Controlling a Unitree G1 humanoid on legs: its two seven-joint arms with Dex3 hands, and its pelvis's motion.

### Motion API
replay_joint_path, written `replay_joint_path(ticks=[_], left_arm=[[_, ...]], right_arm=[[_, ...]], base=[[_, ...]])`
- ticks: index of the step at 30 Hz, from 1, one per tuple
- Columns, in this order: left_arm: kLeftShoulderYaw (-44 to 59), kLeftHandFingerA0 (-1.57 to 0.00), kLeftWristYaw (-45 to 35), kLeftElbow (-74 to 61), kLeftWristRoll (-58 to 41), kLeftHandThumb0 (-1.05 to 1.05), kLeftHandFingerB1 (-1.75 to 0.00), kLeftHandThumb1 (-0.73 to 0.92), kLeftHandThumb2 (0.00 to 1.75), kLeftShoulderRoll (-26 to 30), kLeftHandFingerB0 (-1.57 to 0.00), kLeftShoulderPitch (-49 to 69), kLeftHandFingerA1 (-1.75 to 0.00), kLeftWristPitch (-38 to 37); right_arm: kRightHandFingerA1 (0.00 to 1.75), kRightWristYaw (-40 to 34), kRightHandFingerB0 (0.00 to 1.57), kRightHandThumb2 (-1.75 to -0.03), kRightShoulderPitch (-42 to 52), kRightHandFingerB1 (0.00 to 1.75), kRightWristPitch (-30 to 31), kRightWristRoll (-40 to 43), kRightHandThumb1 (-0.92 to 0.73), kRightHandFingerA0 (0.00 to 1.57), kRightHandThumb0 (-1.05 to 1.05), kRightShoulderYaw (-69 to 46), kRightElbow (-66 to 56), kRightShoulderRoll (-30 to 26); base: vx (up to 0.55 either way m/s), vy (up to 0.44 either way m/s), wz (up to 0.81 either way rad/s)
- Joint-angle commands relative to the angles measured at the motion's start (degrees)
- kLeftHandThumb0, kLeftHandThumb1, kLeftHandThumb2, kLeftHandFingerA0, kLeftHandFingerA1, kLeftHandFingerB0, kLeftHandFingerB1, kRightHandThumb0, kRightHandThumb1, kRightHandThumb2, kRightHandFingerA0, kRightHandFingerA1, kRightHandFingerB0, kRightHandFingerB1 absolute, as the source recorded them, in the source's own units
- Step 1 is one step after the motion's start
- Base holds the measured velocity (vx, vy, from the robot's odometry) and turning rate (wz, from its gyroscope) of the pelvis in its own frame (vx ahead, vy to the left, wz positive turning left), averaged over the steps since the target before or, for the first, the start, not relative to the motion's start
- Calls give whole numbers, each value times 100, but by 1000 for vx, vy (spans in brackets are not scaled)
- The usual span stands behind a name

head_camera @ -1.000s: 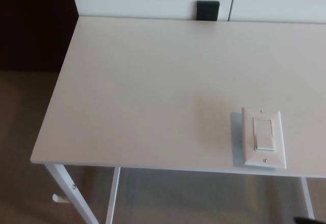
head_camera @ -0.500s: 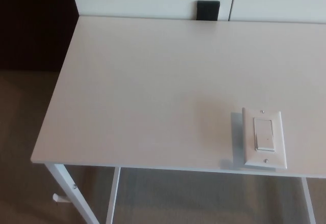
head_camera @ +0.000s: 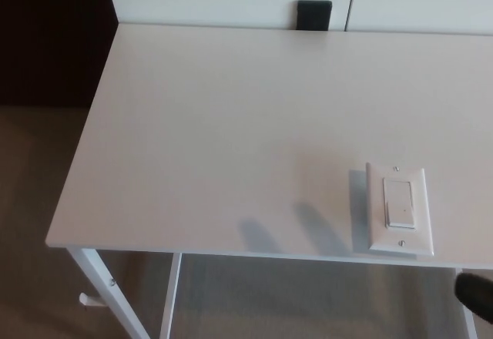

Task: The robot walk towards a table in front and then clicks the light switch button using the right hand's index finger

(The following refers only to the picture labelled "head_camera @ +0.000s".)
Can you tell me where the white rocker light switch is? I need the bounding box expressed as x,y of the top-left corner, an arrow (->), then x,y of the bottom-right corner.
349,161 -> 435,259

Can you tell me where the white table side hook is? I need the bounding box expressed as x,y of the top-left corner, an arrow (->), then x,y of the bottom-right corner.
78,293 -> 106,310

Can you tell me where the white metal-legged table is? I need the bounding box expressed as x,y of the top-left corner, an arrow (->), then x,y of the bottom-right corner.
44,22 -> 493,339

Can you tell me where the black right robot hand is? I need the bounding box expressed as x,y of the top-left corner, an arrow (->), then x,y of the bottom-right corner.
454,271 -> 493,316

